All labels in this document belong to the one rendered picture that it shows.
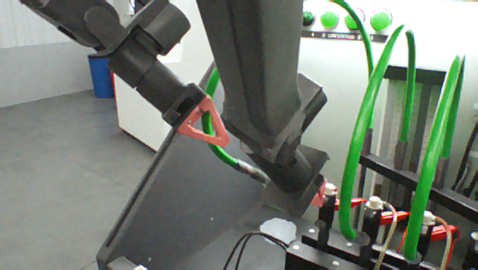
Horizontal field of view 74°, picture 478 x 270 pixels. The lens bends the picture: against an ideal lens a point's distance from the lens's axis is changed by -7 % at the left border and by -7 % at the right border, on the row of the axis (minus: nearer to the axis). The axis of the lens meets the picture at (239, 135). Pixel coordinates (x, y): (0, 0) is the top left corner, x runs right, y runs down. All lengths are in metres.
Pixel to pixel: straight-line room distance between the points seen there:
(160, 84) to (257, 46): 0.31
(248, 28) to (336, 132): 0.72
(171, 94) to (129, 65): 0.07
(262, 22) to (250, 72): 0.05
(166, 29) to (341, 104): 0.50
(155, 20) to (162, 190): 0.36
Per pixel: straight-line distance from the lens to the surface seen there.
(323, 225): 0.61
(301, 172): 0.48
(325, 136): 0.90
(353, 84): 0.84
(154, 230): 0.75
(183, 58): 3.34
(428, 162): 0.40
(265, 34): 0.19
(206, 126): 0.51
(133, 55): 0.49
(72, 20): 0.47
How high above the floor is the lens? 1.38
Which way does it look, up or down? 19 degrees down
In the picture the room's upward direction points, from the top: straight up
